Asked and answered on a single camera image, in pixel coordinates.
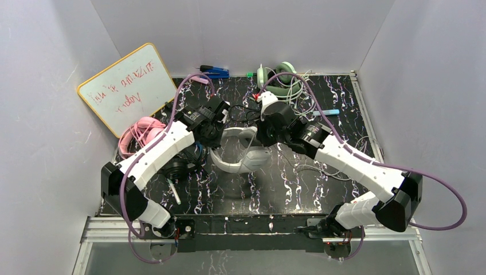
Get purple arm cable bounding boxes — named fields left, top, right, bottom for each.
left=256, top=72, right=468, bottom=262
left=119, top=73, right=217, bottom=265

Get white headphones with cable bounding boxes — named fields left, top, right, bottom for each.
left=209, top=126, right=377, bottom=181

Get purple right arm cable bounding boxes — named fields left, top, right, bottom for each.
left=256, top=72, right=468, bottom=262

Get light blue marker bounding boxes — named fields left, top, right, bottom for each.
left=312, top=109, right=340, bottom=116

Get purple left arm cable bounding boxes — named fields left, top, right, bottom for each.
left=119, top=73, right=217, bottom=265

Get black blue headphones with cable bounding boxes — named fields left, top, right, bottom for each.
left=158, top=143, right=209, bottom=180

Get yellow framed whiteboard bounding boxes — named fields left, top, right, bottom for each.
left=77, top=43, right=177, bottom=138

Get white green marker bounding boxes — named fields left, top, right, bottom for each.
left=167, top=178, right=182, bottom=205

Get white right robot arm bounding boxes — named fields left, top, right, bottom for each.
left=256, top=92, right=422, bottom=235

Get green headphones with cable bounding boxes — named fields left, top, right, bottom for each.
left=255, top=61, right=315, bottom=116

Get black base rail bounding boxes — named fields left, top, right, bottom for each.
left=81, top=212, right=418, bottom=255

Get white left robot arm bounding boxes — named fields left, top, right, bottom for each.
left=101, top=96, right=230, bottom=229

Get pink marker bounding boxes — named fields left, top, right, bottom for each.
left=190, top=74, right=210, bottom=85

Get pink headphones with cable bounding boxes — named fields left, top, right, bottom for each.
left=118, top=116, right=166, bottom=159

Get blue black marker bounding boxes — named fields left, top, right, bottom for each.
left=198, top=65, right=230, bottom=79

